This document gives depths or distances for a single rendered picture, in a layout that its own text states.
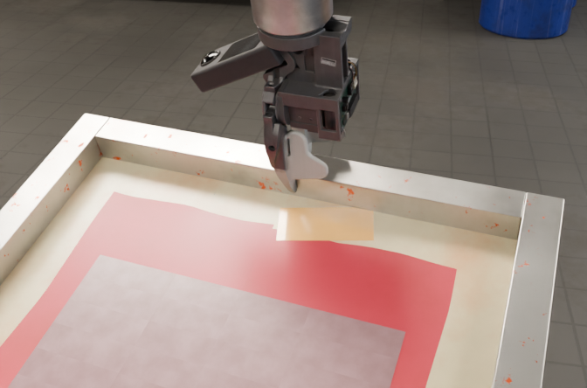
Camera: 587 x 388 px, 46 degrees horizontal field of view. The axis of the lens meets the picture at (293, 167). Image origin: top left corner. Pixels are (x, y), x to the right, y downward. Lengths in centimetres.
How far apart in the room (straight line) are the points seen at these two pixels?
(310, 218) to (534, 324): 26
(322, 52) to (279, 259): 23
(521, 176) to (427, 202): 272
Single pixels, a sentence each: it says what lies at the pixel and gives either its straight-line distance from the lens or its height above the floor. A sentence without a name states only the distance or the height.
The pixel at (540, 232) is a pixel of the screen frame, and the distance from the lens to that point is 72.
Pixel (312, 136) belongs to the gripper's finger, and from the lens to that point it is 79.
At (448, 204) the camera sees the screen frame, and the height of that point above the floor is 126.
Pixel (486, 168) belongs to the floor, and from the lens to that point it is 347.
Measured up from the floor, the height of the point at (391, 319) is 120.
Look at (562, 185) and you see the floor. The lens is 344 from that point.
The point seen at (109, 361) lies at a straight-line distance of 71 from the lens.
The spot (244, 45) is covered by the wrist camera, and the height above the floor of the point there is 142.
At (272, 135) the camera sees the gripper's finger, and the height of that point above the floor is 133.
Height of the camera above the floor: 165
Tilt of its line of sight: 29 degrees down
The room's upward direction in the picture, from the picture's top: straight up
